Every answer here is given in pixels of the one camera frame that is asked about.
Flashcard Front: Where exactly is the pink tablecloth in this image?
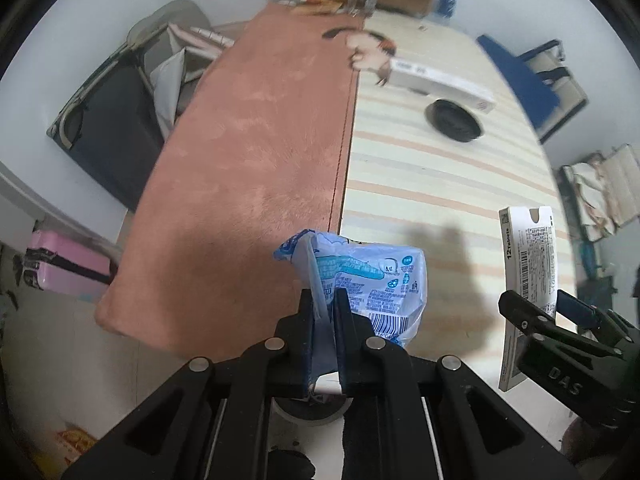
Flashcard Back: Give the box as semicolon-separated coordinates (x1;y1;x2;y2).
94;1;362;363

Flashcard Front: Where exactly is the cream cushion chair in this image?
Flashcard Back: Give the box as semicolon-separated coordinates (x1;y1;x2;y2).
556;144;640;247

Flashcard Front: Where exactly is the blue plastic item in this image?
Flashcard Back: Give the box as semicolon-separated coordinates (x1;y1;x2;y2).
577;239;603;282

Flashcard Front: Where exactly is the grey chair with cloths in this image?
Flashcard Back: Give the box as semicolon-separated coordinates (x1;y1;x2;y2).
126;0;237;138

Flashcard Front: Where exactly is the white round trash bin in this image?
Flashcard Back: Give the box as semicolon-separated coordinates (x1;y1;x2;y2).
271;379;352;427

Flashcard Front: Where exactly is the white medicine box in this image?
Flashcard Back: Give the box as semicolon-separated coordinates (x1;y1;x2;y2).
498;205;557;394

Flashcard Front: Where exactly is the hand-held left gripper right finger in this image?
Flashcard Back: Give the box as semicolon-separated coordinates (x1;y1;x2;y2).
331;286;583;480

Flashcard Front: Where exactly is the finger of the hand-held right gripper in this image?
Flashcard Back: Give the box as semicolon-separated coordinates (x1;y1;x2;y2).
555;289;610;332
498;289;563;336

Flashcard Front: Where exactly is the orange packet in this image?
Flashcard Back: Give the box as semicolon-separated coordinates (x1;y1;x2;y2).
56;424;100;457

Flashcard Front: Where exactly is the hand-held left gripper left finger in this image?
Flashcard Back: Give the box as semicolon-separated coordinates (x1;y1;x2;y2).
61;287;323;480

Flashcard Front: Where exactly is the blue plastic wrapper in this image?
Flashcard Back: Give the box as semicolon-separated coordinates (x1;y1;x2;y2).
273;228;428;386

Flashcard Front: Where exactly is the blue cushion chair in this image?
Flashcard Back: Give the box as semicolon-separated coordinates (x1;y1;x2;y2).
476;34;590;145

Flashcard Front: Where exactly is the pink suitcase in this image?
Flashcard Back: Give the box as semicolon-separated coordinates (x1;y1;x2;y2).
21;229;117;302

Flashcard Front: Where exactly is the dark folding bed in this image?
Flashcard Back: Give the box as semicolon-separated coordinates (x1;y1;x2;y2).
46;42;167;212

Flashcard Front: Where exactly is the long white box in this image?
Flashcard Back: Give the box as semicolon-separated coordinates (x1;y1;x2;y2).
388;56;497;114

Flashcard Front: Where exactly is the striped cream tablecloth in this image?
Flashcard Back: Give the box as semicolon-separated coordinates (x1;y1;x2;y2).
331;10;582;366

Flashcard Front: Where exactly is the black round dish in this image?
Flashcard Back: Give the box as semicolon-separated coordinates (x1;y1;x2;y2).
424;99;484;143

